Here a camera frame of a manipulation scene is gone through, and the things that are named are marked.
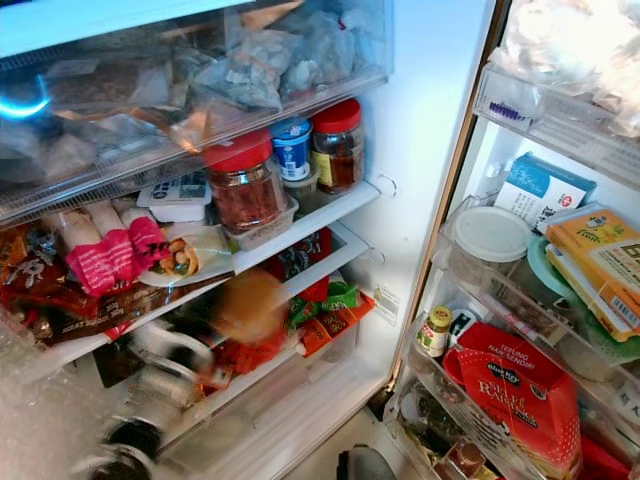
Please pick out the orange plastic bowl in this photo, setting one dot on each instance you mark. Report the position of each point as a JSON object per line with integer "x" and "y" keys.
{"x": 250, "y": 305}

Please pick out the clear fridge drawer with bags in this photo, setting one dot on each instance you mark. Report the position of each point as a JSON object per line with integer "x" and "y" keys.
{"x": 190, "y": 85}

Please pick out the white fridge shelf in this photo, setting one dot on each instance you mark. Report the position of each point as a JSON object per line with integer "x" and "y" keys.
{"x": 335, "y": 212}

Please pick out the clear fridge door bin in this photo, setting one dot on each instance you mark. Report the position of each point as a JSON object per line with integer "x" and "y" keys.
{"x": 550, "y": 125}
{"x": 490, "y": 290}

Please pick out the brown snack packet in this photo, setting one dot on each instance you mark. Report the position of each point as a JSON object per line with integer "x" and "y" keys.
{"x": 50, "y": 290}

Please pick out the pink wrapped sausage pack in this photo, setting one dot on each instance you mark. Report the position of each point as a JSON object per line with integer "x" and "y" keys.
{"x": 110, "y": 260}

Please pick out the filled tortilla wrap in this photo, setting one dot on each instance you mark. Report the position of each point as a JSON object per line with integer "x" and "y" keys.
{"x": 178, "y": 258}

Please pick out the white labelled food tub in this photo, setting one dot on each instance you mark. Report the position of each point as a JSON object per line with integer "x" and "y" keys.
{"x": 175, "y": 200}

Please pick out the large red lid jar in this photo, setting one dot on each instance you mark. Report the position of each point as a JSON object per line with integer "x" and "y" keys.
{"x": 246, "y": 190}

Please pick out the clear plastic food container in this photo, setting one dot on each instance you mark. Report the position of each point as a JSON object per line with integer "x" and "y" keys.
{"x": 280, "y": 225}

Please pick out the red and black packet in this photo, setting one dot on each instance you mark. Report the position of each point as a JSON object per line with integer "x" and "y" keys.
{"x": 300, "y": 258}

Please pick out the blue lid white cup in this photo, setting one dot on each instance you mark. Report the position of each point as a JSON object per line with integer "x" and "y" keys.
{"x": 291, "y": 150}

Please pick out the green snack packet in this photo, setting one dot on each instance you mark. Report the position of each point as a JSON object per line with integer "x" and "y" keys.
{"x": 335, "y": 295}

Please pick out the orange snack packet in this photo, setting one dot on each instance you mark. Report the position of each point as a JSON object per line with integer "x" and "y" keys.
{"x": 335, "y": 328}

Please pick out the dark sauce red lid jar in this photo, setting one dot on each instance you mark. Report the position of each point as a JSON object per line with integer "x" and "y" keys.
{"x": 337, "y": 148}

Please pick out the grey robot foot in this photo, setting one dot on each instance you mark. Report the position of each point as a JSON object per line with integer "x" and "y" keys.
{"x": 370, "y": 464}

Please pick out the small yellow lid jar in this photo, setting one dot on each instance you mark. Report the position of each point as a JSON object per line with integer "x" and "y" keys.
{"x": 434, "y": 333}

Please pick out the dark glass jar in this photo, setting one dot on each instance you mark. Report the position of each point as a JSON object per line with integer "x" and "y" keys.
{"x": 432, "y": 418}

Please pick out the white lidded round container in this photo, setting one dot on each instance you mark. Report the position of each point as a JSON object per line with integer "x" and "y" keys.
{"x": 490, "y": 232}

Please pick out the brown glass bottle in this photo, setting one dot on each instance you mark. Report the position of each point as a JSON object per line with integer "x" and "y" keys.
{"x": 460, "y": 460}

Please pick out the teal plastic plate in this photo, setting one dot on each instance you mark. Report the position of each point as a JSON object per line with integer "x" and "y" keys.
{"x": 540, "y": 275}

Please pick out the blue and white carton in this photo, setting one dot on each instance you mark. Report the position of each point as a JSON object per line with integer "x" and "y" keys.
{"x": 540, "y": 190}

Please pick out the red flour packet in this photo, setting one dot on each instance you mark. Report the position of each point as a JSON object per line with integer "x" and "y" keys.
{"x": 520, "y": 395}

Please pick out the orange yellow food box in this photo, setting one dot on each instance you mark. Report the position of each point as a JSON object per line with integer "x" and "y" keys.
{"x": 600, "y": 265}

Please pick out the white plastic bag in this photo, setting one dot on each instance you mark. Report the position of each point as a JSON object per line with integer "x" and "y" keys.
{"x": 575, "y": 45}

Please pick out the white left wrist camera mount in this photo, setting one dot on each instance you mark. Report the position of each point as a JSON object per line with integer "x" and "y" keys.
{"x": 175, "y": 345}

